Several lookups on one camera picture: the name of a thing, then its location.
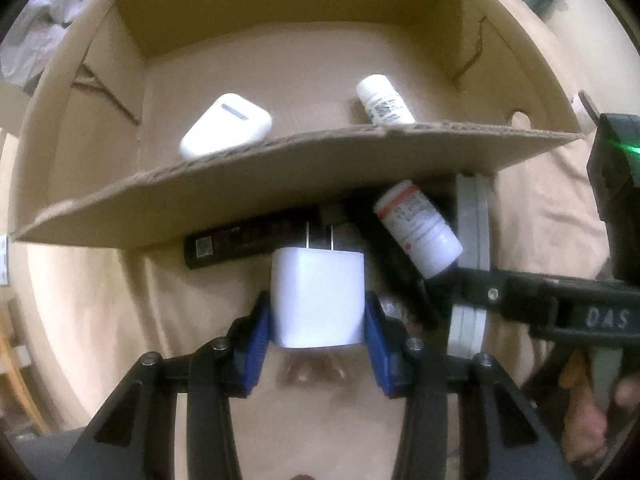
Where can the white charger plug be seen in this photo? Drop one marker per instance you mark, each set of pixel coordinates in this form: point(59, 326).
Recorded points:
point(317, 297)

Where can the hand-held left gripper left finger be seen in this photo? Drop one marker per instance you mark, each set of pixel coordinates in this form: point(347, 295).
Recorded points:
point(255, 347)

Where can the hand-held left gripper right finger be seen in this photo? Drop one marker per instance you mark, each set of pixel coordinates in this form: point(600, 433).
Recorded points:
point(379, 352)

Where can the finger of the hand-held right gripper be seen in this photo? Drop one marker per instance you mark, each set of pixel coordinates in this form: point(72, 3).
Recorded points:
point(395, 265)
point(500, 292)

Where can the black rectangular bar device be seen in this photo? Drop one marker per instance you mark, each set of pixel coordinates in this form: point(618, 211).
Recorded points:
point(240, 242)

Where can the white earbuds case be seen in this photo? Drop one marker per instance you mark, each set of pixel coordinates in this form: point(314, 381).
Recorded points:
point(225, 124)

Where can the person's right hand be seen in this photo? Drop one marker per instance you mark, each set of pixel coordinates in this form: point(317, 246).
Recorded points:
point(585, 425)

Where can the tan bed sheet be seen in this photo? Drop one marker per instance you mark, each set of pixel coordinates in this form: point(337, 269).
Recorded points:
point(540, 195)

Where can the cardboard box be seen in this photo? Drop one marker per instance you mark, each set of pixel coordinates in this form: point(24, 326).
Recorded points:
point(300, 60)

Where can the lavender blanket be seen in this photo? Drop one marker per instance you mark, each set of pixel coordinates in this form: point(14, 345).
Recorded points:
point(45, 15)

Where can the small white pill bottle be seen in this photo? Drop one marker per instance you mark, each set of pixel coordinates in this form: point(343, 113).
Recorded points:
point(384, 101)

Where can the white pill bottle red label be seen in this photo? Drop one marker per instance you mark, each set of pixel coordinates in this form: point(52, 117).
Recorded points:
point(420, 230)

